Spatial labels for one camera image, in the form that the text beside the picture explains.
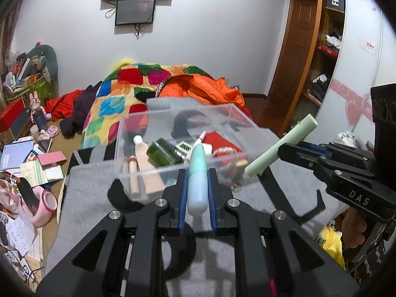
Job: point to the pink rabbit toy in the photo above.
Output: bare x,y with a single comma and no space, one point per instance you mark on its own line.
37,105

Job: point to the grey-green curved cushion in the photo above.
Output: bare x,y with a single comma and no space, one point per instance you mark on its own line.
51,62

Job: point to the dark purple garment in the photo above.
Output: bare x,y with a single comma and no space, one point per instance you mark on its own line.
77,111

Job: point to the white red sticker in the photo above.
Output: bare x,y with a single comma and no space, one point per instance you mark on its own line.
368,46

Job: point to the white black folded clothes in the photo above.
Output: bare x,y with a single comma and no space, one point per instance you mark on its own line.
333,40

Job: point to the orange padded jacket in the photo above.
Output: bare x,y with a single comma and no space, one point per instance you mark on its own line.
201,89

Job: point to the black cloth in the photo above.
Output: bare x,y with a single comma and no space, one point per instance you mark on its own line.
145,96

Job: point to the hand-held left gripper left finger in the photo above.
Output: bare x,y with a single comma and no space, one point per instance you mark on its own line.
183,198

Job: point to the person's camouflage clothing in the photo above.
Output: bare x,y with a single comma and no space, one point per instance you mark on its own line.
368,266

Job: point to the red folded clothes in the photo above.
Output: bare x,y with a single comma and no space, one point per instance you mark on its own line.
329,50

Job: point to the black box white print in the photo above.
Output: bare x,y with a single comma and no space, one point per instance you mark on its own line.
335,0

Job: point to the yellow fluffy pillow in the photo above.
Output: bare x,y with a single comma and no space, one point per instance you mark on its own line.
123,64

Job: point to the red garment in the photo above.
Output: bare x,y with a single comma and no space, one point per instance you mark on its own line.
63,103

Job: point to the red box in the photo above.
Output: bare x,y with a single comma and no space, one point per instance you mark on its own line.
10,114

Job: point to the mint green cosmetic bottle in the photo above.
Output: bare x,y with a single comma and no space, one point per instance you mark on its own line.
197,179

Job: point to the blue notebook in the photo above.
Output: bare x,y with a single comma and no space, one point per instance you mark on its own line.
17,156

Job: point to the beige concealer stick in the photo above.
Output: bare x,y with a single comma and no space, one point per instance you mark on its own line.
134,176

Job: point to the pink slipper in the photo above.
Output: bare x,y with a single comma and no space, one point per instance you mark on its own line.
41,213

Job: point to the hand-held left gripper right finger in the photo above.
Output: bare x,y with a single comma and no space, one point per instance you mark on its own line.
212,198

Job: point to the pile of white papers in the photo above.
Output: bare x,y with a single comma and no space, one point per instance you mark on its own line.
18,235

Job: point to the red fabric pouch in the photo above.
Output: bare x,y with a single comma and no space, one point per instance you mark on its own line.
221,142

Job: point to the dark slate board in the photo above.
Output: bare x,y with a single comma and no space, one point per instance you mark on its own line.
21,125

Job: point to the dark green labelled bottle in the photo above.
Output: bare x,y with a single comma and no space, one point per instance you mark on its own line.
164,153

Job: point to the pink flat box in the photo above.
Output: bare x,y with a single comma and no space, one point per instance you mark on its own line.
51,159

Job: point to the person's right hand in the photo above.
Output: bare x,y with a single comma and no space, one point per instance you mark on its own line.
354,227

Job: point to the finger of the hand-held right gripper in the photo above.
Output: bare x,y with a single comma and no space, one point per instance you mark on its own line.
355,191
340,156

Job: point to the brown wooden door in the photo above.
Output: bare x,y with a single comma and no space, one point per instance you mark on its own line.
294,58

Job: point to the white wardrobe door pink hearts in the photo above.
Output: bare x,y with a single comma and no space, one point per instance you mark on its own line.
359,68

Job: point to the yellow plush toy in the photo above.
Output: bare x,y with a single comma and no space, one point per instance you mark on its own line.
329,244

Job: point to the small yellow-green lash box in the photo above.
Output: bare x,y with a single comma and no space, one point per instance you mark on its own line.
183,147

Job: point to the peach cosmetic tube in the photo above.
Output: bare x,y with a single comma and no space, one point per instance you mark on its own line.
148,167

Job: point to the brown curtain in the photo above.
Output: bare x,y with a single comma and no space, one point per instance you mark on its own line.
5,52

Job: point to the pink baby shoes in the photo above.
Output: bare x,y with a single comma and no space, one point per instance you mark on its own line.
49,131

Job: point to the light green cosmetic stick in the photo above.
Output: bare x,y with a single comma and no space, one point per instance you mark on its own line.
278,147

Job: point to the green white booklet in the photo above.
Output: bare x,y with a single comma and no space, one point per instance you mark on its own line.
34,173

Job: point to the pink white slim tube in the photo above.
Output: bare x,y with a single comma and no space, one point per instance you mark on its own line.
201,137

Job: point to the clear plastic storage box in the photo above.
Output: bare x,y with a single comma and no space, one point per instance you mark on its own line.
133,123

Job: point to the colourful checked blanket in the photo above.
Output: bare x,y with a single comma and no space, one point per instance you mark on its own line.
105,111

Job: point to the dark blue bottle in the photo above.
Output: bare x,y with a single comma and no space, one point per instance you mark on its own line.
40,122

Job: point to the small black monitor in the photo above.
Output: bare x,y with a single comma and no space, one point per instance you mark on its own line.
135,11

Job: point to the green gift bag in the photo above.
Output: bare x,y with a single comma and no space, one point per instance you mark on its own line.
40,89

